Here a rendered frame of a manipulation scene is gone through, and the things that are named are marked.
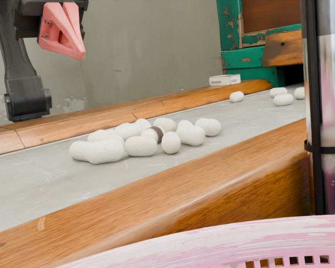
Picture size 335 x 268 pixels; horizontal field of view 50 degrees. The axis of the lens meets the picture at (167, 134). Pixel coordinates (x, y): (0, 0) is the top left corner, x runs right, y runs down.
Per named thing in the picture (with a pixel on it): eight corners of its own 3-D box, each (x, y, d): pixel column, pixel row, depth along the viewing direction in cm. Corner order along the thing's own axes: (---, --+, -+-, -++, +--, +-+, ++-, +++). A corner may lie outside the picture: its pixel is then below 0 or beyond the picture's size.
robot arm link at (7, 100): (49, 88, 76) (44, 88, 81) (5, 93, 72) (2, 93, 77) (55, 117, 77) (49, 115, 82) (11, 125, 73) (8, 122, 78)
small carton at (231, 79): (209, 85, 81) (208, 77, 81) (219, 84, 84) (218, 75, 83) (231, 85, 77) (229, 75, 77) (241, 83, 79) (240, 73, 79)
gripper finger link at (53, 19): (119, 31, 48) (85, -5, 52) (70, 33, 43) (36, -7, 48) (107, 73, 52) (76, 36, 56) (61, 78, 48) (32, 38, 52)
